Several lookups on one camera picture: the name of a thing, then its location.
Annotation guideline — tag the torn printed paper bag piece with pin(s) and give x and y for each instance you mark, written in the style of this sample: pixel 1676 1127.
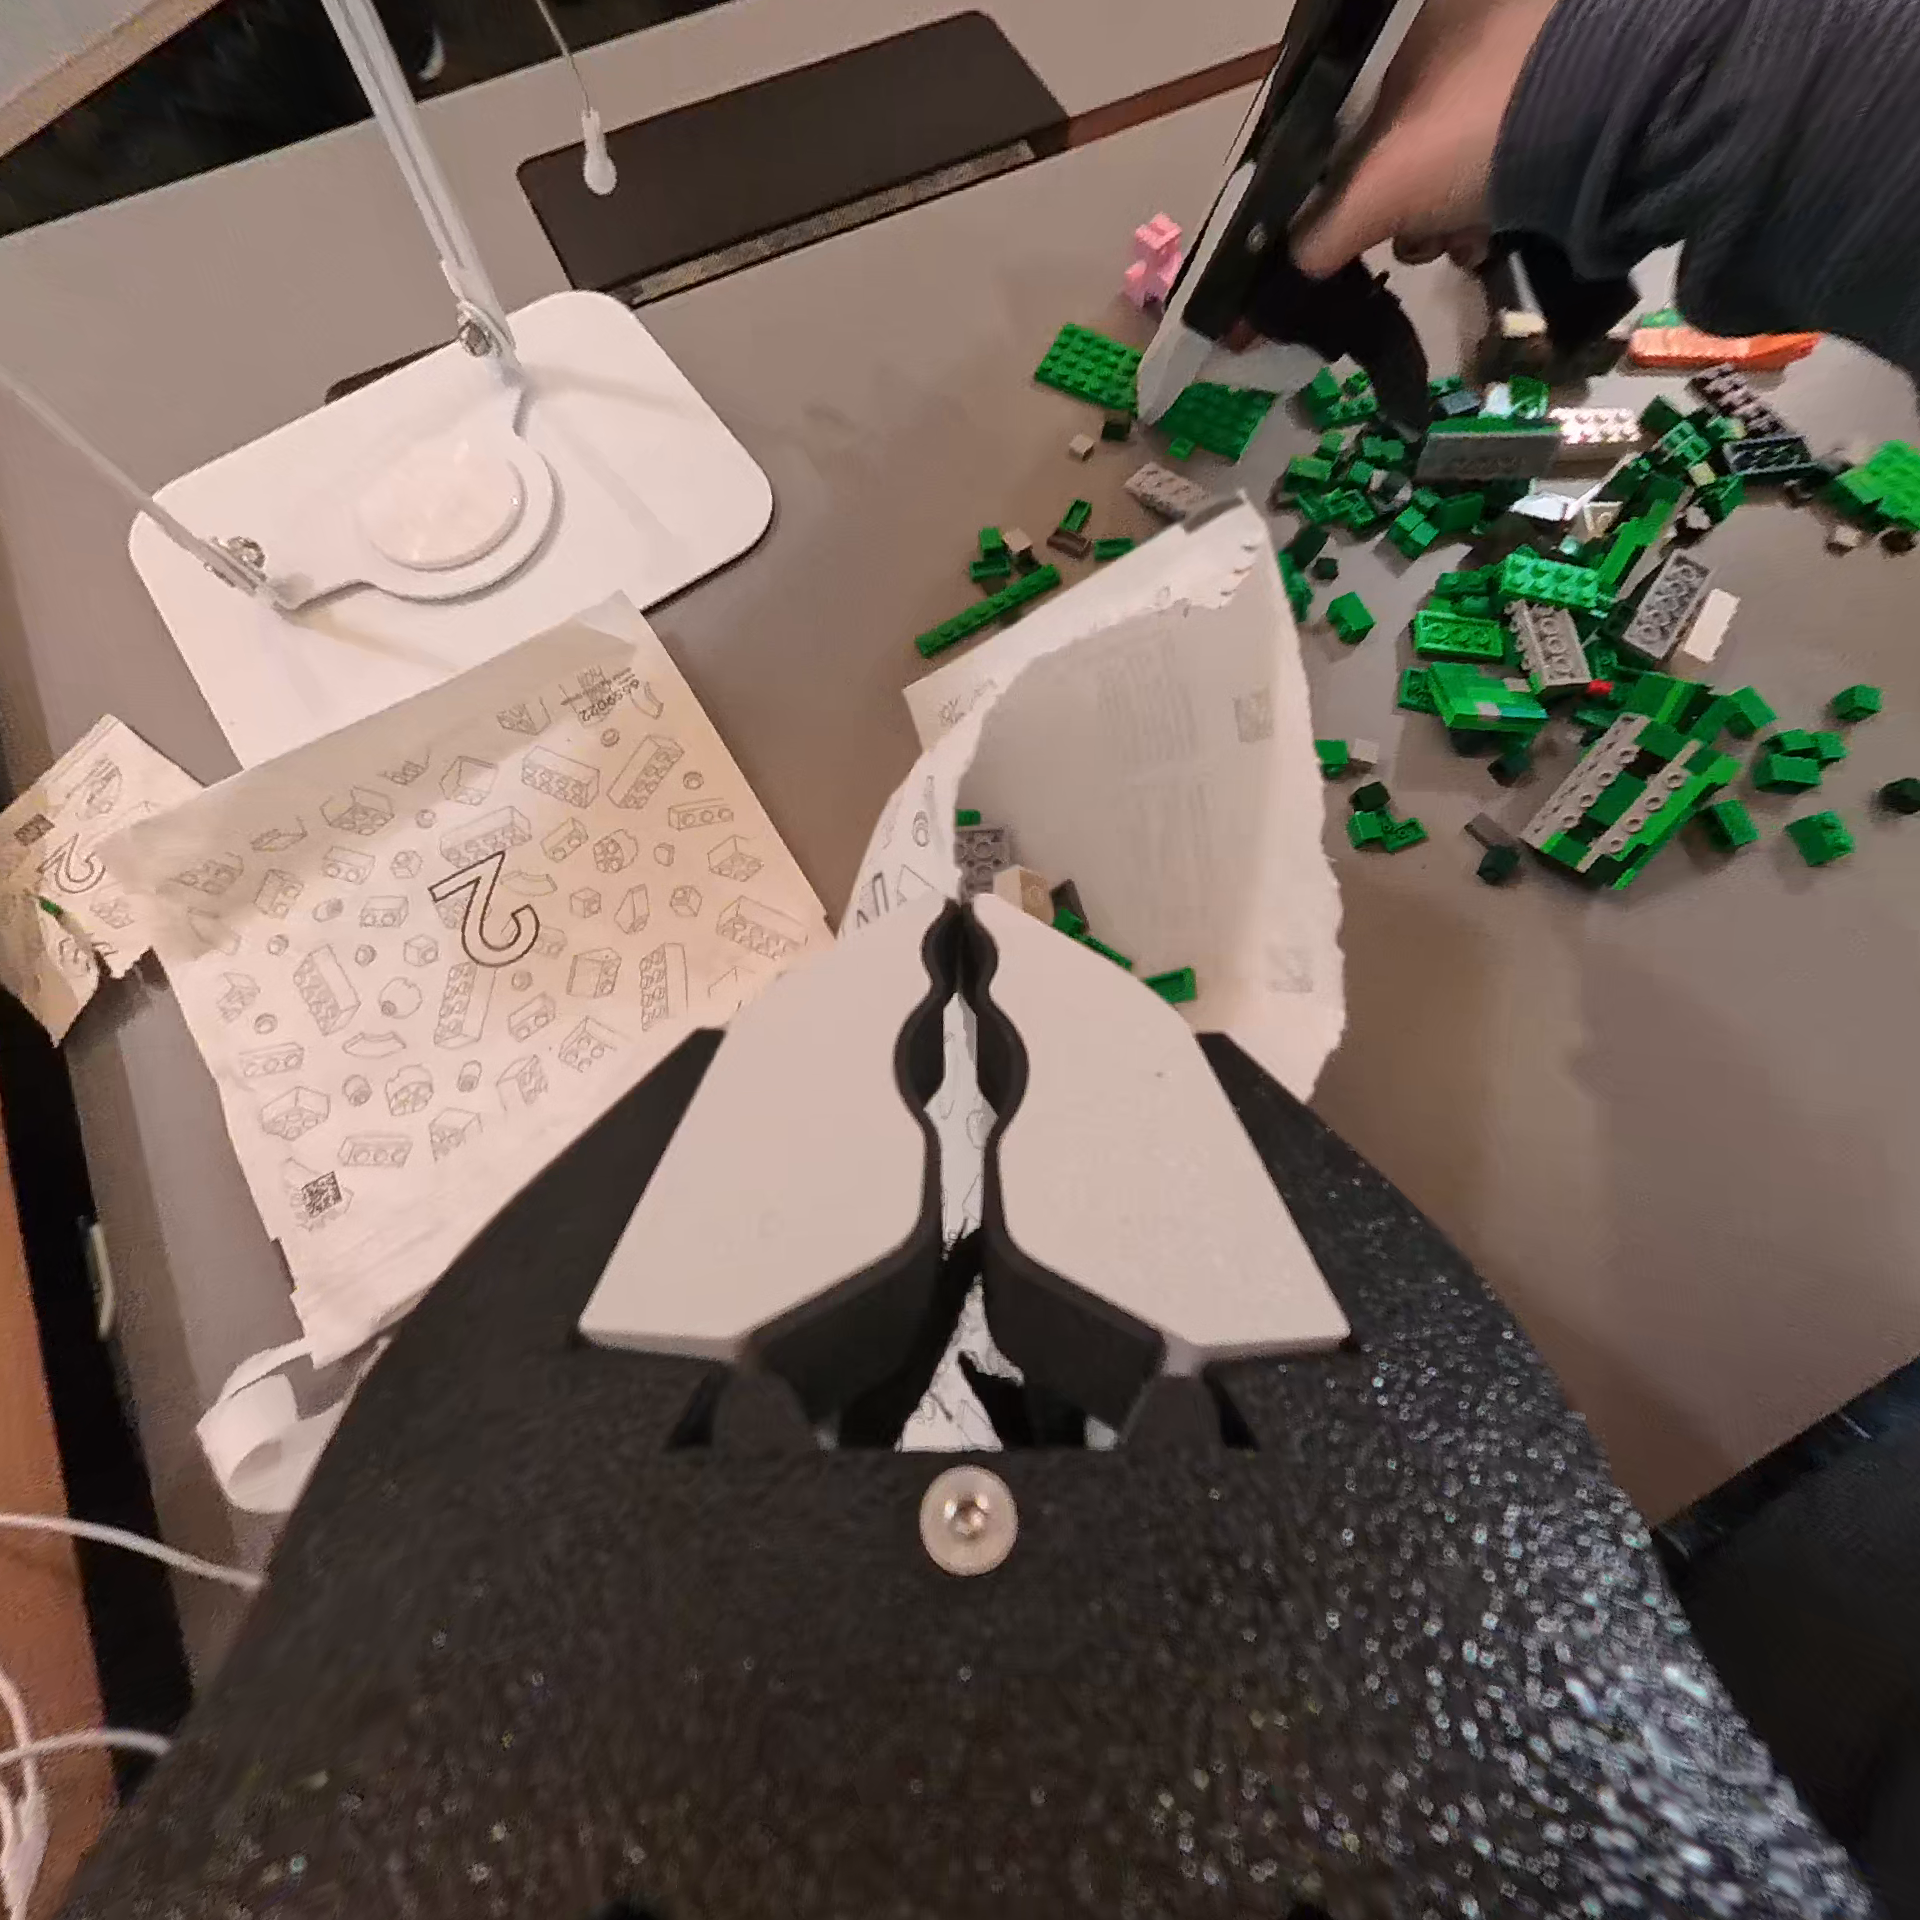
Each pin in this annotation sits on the torn printed paper bag piece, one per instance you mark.
pixel 76 870

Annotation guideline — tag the neighbouring grey desk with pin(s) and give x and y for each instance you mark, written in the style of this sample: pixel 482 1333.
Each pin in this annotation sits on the neighbouring grey desk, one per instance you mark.
pixel 76 44

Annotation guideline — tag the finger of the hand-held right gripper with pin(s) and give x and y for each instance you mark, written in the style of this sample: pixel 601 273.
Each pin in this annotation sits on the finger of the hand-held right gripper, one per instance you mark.
pixel 1185 368

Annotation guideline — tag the white lamp base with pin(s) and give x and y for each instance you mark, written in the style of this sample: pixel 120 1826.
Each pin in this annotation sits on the white lamp base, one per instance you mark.
pixel 494 452

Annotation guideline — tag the person's right hand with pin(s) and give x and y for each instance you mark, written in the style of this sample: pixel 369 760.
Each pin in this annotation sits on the person's right hand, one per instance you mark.
pixel 1418 150

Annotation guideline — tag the pile of green toy bricks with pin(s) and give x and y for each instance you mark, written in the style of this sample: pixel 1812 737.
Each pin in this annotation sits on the pile of green toy bricks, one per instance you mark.
pixel 1560 661

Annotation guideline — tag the orange toy brick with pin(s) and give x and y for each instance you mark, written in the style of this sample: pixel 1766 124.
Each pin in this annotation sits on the orange toy brick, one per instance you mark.
pixel 1711 348

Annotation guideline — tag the flat printed paper bag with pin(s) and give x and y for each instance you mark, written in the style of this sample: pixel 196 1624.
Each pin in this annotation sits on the flat printed paper bag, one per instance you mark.
pixel 452 1049

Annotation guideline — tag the crumpled white paper bag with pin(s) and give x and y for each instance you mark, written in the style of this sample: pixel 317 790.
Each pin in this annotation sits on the crumpled white paper bag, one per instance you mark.
pixel 277 1424

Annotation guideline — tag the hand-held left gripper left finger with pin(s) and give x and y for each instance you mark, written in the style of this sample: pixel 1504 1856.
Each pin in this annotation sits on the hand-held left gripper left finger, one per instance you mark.
pixel 780 1170

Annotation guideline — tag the pink toy pig figure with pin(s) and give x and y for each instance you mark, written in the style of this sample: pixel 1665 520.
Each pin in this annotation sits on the pink toy pig figure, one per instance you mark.
pixel 1152 258

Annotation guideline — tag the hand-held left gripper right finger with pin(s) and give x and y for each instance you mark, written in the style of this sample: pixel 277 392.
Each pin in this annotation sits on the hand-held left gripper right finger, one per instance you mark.
pixel 1154 1185

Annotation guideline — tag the person's right forearm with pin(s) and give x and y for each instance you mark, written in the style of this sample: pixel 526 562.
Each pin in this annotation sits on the person's right forearm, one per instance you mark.
pixel 1724 150

